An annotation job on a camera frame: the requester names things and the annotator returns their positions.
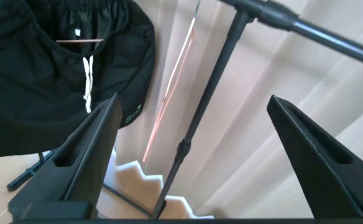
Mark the black garment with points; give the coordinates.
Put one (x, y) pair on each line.
(29, 93)

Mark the beige curtain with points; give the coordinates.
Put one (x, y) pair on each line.
(262, 124)

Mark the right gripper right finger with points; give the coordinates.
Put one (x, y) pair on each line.
(312, 168)

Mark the black clothes rack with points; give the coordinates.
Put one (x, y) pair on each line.
(212, 81)

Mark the pink clothes hanger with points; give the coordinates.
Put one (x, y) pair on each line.
(79, 40)
(157, 124)

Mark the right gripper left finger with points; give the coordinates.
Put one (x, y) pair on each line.
(85, 174)

